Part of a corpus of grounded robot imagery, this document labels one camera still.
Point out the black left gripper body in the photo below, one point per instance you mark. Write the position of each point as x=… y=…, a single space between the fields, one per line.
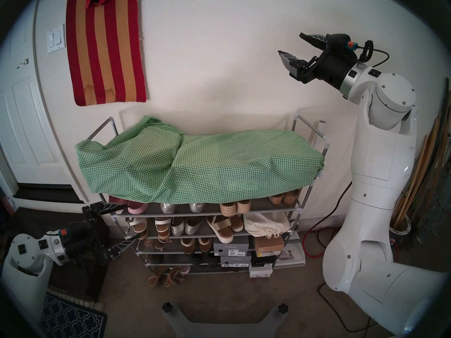
x=82 y=247

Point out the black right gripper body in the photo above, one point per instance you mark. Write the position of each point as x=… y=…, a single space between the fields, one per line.
x=333 y=68

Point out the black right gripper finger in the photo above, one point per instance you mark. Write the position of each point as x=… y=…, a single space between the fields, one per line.
x=317 y=39
x=291 y=64

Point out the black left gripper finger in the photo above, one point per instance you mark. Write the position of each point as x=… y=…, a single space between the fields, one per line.
x=118 y=251
x=107 y=207

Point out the silver perforated shoe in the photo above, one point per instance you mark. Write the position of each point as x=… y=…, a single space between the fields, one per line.
x=168 y=208
x=196 y=207

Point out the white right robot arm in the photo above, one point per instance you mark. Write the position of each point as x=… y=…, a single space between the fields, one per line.
x=380 y=157

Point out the pink slip-on shoe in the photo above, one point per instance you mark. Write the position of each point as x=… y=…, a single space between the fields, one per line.
x=138 y=207
x=114 y=199

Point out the silver metallic flat shoe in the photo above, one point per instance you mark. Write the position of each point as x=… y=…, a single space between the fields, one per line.
x=177 y=227
x=193 y=226

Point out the brown leather shoe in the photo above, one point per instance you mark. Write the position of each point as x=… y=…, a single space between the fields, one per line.
x=205 y=245
x=187 y=246

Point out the woven espadrille shoe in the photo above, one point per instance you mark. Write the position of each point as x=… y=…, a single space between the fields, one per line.
x=228 y=209
x=243 y=207

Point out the tan suede shoe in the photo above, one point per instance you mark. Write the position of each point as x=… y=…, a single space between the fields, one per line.
x=291 y=197
x=276 y=199

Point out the grey metal shoe rack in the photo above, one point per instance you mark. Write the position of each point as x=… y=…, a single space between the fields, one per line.
x=260 y=204

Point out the white plastic pipe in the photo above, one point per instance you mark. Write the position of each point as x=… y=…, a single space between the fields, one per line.
x=322 y=127

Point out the navy patterned rug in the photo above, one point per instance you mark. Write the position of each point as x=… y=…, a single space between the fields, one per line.
x=70 y=319

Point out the black star knob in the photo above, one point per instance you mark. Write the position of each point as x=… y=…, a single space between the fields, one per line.
x=283 y=309
x=168 y=307

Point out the black ankle boot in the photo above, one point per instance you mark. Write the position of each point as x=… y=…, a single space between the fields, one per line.
x=206 y=260

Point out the white panel door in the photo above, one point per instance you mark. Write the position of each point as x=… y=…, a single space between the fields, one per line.
x=28 y=129

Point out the light grey Vionic shoebox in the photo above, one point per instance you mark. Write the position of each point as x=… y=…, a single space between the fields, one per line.
x=230 y=247

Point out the dark grey Vionic shoebox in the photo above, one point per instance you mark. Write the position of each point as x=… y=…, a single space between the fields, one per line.
x=235 y=261

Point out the green gingham cloth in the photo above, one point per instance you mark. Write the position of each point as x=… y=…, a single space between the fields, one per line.
x=229 y=164

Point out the tall dark wooden board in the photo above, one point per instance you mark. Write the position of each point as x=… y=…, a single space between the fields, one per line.
x=440 y=136

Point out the light wooden slat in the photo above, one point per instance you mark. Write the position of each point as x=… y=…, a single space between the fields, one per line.
x=415 y=175

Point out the white shoebox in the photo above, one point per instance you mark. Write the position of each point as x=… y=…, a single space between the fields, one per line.
x=260 y=271

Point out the black shoebox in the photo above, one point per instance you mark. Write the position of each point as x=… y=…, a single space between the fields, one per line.
x=263 y=260

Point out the brown cardboard shoebox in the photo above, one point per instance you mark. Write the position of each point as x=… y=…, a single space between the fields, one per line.
x=267 y=245

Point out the dark pot with white rim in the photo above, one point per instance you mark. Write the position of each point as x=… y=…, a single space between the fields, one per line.
x=405 y=225

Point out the white flat carton with label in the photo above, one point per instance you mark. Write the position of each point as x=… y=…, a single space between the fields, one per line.
x=295 y=254

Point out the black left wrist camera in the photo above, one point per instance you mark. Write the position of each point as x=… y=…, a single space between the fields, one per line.
x=72 y=235

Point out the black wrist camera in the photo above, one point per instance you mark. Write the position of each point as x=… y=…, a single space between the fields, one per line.
x=72 y=235
x=338 y=41

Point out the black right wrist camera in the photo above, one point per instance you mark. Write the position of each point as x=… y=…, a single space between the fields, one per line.
x=338 y=41

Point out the grey robot base frame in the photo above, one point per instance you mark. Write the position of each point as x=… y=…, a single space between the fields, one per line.
x=176 y=323

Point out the red orange striped wall hanging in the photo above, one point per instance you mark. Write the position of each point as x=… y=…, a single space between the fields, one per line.
x=105 y=52

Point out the white double light switch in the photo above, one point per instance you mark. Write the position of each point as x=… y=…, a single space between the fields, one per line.
x=56 y=38

